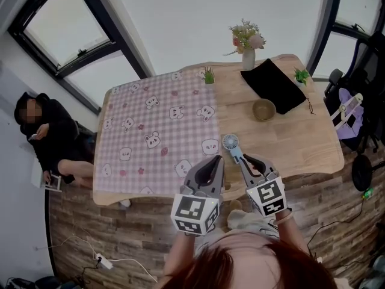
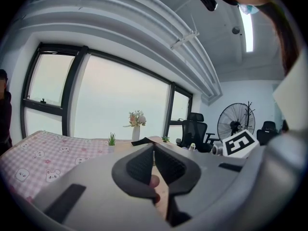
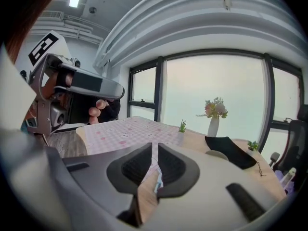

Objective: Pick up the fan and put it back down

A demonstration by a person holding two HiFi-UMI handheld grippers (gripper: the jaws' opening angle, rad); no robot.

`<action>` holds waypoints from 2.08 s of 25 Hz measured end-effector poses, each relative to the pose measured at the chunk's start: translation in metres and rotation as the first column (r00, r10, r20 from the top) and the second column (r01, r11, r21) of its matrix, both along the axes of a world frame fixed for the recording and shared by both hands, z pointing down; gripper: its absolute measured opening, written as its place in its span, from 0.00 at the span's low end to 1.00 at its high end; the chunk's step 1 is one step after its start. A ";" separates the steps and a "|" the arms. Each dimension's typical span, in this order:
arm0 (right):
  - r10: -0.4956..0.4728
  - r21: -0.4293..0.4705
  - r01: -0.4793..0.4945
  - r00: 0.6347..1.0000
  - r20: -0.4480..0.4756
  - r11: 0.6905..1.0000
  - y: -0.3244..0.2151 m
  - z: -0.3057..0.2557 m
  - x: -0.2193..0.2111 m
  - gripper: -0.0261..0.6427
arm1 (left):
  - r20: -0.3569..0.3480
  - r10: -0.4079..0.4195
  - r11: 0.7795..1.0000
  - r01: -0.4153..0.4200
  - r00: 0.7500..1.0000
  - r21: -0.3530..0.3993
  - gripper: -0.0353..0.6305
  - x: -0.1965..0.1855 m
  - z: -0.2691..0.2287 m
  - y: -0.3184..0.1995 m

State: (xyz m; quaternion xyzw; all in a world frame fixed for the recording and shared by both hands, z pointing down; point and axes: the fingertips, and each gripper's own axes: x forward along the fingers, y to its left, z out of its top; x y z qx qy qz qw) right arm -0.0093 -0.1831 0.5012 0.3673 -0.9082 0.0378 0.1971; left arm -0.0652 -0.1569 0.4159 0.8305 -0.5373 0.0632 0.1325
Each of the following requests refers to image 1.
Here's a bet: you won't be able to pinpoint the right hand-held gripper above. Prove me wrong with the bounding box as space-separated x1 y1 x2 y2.
239 154 287 220

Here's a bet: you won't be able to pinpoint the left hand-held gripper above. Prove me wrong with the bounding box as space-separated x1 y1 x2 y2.
170 155 226 237

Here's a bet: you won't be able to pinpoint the light blue handheld fan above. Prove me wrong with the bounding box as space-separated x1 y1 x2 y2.
221 133 244 164

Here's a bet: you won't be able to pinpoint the person's left forearm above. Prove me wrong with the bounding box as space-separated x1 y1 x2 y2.
164 232 199 279

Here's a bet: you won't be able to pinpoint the person's right forearm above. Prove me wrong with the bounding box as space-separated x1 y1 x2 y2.
272 212 310 255

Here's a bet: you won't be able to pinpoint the low wooden table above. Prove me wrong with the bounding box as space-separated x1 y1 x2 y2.
92 54 345 207

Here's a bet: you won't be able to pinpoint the person's beige trousers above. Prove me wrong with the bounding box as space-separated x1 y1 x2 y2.
227 209 271 231

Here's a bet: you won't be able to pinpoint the olive brown bowl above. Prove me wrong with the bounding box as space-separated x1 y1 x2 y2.
251 98 277 122

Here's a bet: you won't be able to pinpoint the pink checked bear tablecloth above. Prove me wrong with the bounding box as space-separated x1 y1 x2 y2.
93 67 226 196

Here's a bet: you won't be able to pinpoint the small potted grass plant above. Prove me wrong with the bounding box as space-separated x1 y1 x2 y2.
203 66 216 85

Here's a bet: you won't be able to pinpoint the small potted leafy plant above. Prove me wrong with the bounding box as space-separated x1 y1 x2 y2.
293 67 311 87

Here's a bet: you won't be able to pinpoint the white vase with flowers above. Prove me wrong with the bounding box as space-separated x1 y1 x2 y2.
222 18 267 71

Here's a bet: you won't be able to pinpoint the white power strip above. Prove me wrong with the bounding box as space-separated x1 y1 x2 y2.
94 253 112 269

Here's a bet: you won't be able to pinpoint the white framed tablet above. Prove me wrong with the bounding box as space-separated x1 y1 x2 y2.
45 175 63 193

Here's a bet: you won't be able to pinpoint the black office chair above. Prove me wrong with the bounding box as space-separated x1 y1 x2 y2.
324 30 385 155

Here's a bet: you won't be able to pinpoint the black-framed window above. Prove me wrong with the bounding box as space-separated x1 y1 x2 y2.
7 0 385 116

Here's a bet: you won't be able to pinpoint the white flat box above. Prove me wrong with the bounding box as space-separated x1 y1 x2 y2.
31 161 46 189

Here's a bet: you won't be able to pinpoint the dark grey floor appliance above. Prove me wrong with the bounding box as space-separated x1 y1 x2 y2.
5 277 61 289

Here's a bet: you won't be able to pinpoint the black drawstring pouch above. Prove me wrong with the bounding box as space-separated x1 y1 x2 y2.
239 58 317 116

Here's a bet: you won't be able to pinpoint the black floor cable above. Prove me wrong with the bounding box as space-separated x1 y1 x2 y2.
306 196 371 252

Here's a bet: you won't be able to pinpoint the white floor cable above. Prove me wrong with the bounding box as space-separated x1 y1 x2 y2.
35 235 159 284

